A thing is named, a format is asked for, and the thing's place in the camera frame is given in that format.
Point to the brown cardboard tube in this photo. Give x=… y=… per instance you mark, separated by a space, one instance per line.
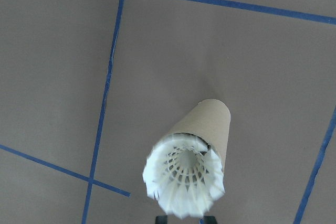
x=210 y=127

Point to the white feather shuttlecock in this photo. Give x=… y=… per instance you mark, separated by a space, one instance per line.
x=181 y=182

